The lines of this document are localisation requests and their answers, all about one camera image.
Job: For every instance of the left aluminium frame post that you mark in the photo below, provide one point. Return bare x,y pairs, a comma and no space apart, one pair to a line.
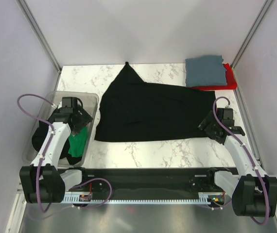
39,34

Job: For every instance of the folded red t shirt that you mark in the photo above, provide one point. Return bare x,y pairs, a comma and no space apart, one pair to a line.
230,79

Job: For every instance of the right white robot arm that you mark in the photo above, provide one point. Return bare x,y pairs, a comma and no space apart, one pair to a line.
253,192

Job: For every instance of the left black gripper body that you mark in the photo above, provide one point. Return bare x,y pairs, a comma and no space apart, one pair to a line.
82,120

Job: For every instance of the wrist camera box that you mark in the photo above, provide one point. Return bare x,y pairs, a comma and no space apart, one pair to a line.
225,115
71,105

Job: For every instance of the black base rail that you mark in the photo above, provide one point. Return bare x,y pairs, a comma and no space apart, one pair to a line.
147,182

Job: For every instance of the green t shirt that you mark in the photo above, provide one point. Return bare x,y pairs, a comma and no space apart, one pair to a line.
77,143

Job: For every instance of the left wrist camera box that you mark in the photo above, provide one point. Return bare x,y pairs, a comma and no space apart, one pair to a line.
71,105

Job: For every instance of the black t shirt in bin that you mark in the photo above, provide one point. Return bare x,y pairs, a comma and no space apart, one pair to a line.
39,137

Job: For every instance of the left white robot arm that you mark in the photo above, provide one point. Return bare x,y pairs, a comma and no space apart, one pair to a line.
41,182

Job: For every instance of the black t shirt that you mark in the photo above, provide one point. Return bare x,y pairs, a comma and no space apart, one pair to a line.
132,110
39,137

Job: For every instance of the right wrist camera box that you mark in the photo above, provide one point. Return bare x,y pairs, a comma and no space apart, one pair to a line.
225,115

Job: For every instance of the folded grey-blue t shirt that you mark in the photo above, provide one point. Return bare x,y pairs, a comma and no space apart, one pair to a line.
207,70

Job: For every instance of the right aluminium frame post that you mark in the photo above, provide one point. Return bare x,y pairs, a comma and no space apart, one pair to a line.
251,33

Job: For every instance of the aluminium frame post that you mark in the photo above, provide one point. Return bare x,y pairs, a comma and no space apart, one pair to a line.
39,34
251,33

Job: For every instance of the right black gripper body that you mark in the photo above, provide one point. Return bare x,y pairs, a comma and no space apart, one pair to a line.
211,129

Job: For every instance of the clear plastic bin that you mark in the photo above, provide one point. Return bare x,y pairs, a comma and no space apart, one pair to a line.
90,104

